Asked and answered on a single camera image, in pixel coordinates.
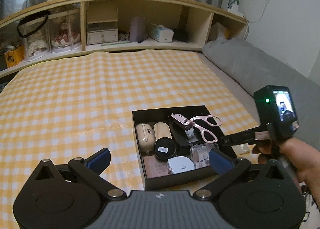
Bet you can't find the clear nail tips box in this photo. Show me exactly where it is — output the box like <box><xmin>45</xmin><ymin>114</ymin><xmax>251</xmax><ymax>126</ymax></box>
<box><xmin>190</xmin><ymin>143</ymin><xmax>219</xmax><ymax>169</ymax></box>

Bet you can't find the white round tape measure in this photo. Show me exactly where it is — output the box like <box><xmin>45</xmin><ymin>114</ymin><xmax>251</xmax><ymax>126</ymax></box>
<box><xmin>167</xmin><ymin>156</ymin><xmax>195</xmax><ymax>174</ymax></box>

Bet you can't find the black box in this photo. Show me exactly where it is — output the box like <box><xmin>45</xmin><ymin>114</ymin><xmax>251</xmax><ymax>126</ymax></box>
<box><xmin>132</xmin><ymin>105</ymin><xmax>236</xmax><ymax>191</ymax></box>

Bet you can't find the beige earbuds case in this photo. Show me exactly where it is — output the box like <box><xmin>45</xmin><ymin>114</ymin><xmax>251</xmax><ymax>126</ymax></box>
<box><xmin>136</xmin><ymin>123</ymin><xmax>156</xmax><ymax>155</ymax></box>

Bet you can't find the square wooden coaster box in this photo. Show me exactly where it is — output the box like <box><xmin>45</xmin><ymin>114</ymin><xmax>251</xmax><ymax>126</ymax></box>
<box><xmin>143</xmin><ymin>155</ymin><xmax>169</xmax><ymax>179</ymax></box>

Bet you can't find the black round tin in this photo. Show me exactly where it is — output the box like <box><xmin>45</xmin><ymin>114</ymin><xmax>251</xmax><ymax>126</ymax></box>
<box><xmin>154</xmin><ymin>137</ymin><xmax>177</xmax><ymax>161</ymax></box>

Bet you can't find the light wooden oval case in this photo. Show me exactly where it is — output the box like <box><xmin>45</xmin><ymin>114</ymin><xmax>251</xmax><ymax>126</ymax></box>
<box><xmin>153</xmin><ymin>122</ymin><xmax>172</xmax><ymax>141</ymax></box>

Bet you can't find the person's right hand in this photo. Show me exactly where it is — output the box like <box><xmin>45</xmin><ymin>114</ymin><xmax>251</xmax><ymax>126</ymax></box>
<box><xmin>251</xmin><ymin>136</ymin><xmax>320</xmax><ymax>194</ymax></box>

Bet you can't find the gray pillow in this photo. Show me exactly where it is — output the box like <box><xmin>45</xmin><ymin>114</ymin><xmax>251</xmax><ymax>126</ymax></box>
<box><xmin>202</xmin><ymin>38</ymin><xmax>319</xmax><ymax>149</ymax></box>

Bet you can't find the yellow white checkered cloth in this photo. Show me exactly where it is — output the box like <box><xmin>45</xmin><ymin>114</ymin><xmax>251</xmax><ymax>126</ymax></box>
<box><xmin>1</xmin><ymin>50</ymin><xmax>257</xmax><ymax>228</ymax></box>

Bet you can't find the doll in right clear case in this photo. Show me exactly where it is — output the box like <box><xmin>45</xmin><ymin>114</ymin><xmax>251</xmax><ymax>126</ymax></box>
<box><xmin>48</xmin><ymin>8</ymin><xmax>81</xmax><ymax>53</ymax></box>

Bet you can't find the doll in clear case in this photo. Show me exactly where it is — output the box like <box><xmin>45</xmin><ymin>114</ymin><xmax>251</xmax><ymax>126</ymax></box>
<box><xmin>16</xmin><ymin>10</ymin><xmax>50</xmax><ymax>61</ymax></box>
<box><xmin>48</xmin><ymin>8</ymin><xmax>81</xmax><ymax>53</ymax></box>

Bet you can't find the yellow cardboard box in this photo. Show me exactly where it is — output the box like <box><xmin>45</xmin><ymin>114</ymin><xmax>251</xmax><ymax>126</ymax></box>
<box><xmin>4</xmin><ymin>45</ymin><xmax>24</xmax><ymax>68</ymax></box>

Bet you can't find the tissue box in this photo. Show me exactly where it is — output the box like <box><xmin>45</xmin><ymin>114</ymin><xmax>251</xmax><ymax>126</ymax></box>
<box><xmin>148</xmin><ymin>23</ymin><xmax>174</xmax><ymax>43</ymax></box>

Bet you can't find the small wooden drawer organizer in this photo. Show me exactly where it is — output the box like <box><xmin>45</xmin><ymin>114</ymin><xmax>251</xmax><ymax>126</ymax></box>
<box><xmin>86</xmin><ymin>4</ymin><xmax>118</xmax><ymax>45</ymax></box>

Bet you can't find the lilac cylinder container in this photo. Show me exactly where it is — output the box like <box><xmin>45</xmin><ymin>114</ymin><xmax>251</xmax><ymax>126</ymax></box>
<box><xmin>130</xmin><ymin>17</ymin><xmax>145</xmax><ymax>42</ymax></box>

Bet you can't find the wooden shelf unit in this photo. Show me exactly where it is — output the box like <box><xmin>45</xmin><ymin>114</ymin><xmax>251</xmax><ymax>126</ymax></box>
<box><xmin>1</xmin><ymin>0</ymin><xmax>247</xmax><ymax>77</ymax></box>

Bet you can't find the doll in left clear case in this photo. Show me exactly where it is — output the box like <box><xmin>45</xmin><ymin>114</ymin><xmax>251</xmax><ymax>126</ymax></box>
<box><xmin>16</xmin><ymin>10</ymin><xmax>50</xmax><ymax>61</ymax></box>

